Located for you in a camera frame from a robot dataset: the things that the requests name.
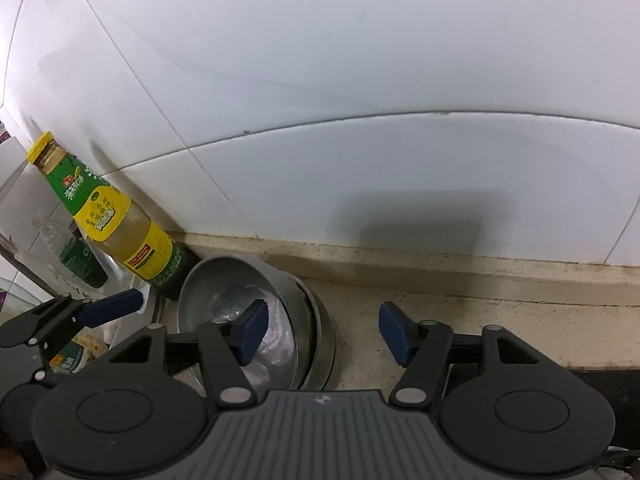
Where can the clear plastic seasoning bag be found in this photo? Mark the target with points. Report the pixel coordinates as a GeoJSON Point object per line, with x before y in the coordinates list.
{"type": "Point", "coordinates": [60, 239]}

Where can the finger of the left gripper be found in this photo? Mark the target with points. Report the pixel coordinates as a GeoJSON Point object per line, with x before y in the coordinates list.
{"type": "Point", "coordinates": [48, 327]}
{"type": "Point", "coordinates": [112, 308]}

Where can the green label seasoning jar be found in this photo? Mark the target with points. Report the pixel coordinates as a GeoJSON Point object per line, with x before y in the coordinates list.
{"type": "Point", "coordinates": [82, 349]}

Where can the green yellow sauce bottle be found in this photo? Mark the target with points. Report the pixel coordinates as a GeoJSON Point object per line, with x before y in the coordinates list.
{"type": "Point", "coordinates": [112, 220]}

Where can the steel bowl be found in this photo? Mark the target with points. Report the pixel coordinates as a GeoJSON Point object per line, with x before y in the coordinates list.
{"type": "Point", "coordinates": [323, 358]}
{"type": "Point", "coordinates": [221, 288]}

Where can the black gas stove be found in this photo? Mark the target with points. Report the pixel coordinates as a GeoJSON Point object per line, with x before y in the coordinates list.
{"type": "Point", "coordinates": [621, 389]}

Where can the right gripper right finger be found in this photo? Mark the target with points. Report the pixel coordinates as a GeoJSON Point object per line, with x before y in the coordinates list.
{"type": "Point", "coordinates": [421, 349]}

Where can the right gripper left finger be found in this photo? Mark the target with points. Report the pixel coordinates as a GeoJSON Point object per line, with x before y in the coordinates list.
{"type": "Point", "coordinates": [225, 349]}

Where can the white two-tier spice rack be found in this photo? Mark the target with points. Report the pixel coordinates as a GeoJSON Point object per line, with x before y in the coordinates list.
{"type": "Point", "coordinates": [26, 184]}

